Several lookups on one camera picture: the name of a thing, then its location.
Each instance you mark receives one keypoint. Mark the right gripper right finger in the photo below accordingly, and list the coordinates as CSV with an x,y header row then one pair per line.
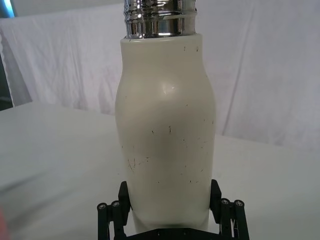
x,y
231,217

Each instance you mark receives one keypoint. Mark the white tablecloth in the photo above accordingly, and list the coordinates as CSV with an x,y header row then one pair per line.
x,y
62,160

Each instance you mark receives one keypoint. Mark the cream vacuum bottle steel neck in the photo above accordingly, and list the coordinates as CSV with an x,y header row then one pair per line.
x,y
165,125

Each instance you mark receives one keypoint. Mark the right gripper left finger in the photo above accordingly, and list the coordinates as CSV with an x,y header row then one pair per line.
x,y
111,217

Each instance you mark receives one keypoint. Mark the white curtain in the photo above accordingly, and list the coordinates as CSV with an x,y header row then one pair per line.
x,y
250,75

